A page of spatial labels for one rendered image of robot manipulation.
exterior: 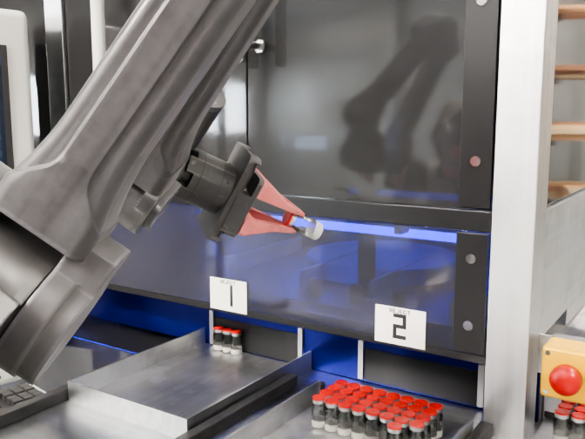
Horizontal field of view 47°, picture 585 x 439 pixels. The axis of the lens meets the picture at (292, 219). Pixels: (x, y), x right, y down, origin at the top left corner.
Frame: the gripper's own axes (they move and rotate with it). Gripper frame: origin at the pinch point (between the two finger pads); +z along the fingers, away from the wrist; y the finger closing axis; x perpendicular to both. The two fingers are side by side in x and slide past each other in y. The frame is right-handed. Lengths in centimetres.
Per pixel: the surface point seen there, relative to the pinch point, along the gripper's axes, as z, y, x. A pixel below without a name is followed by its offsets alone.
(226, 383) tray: 18, -38, 29
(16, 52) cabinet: -34, -8, 76
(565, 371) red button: 41.8, -2.3, -7.9
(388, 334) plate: 31.2, -13.8, 14.2
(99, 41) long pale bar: -22, 3, 63
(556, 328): 93, -8, 42
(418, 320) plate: 32.3, -8.9, 11.3
